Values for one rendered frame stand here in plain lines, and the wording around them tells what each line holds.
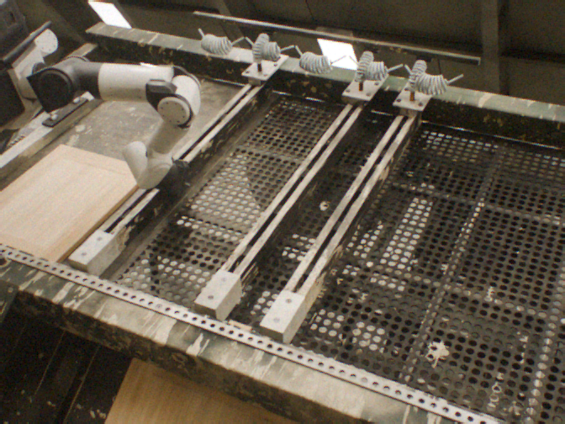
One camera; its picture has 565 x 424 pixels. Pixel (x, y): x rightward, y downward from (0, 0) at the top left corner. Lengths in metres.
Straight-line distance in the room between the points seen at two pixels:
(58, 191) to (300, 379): 1.06
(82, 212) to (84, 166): 0.24
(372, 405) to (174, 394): 0.60
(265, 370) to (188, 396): 0.36
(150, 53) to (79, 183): 0.81
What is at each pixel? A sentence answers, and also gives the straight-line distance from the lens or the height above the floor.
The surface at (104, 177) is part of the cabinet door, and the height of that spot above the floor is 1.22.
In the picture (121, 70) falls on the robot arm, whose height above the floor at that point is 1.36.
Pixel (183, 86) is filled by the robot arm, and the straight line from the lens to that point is 1.70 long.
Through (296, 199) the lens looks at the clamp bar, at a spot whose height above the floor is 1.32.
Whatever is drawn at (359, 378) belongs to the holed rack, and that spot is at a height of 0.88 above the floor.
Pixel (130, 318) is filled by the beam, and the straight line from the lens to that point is 1.71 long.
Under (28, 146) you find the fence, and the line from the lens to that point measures 2.44.
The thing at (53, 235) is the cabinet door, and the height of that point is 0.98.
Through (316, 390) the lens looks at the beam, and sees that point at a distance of 1.52.
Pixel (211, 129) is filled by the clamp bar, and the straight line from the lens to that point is 2.30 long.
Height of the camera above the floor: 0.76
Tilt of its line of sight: 15 degrees up
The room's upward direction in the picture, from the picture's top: 22 degrees clockwise
